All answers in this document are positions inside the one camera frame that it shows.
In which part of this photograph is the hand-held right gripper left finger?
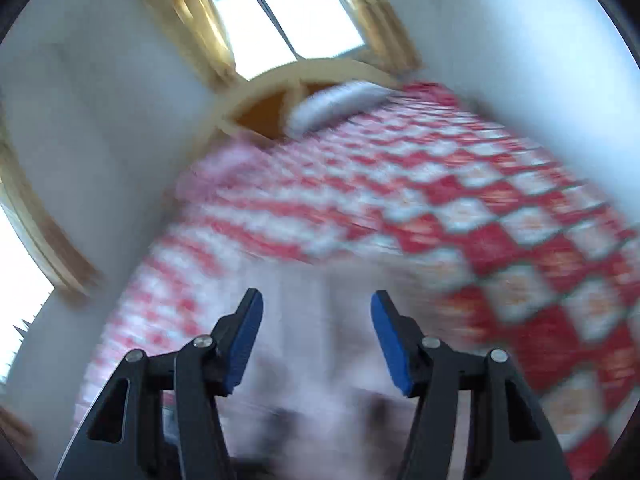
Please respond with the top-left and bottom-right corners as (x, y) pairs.
(55, 287), (264, 480)

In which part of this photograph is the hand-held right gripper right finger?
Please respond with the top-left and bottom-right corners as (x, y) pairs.
(370, 290), (573, 480)

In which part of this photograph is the beige puffer jacket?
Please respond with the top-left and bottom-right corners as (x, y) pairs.
(160, 260), (476, 480)

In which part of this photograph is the red checkered bed sheet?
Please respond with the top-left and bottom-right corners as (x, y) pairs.
(75, 81), (640, 480)

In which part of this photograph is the pink fluffy blanket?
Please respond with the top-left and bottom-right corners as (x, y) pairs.
(175, 142), (281, 196)

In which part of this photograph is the golden curtain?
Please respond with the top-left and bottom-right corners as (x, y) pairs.
(0, 125), (106, 301)
(322, 0), (423, 78)
(135, 0), (238, 93)

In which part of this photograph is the arched wooden headboard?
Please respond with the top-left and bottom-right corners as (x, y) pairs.
(192, 59), (401, 161)

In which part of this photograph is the grey pillow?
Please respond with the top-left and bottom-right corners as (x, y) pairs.
(289, 80), (396, 136)

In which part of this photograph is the window behind headboard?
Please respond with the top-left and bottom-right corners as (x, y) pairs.
(197, 0), (366, 81)

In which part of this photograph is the side wall window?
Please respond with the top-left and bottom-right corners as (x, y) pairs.
(0, 200), (56, 386)

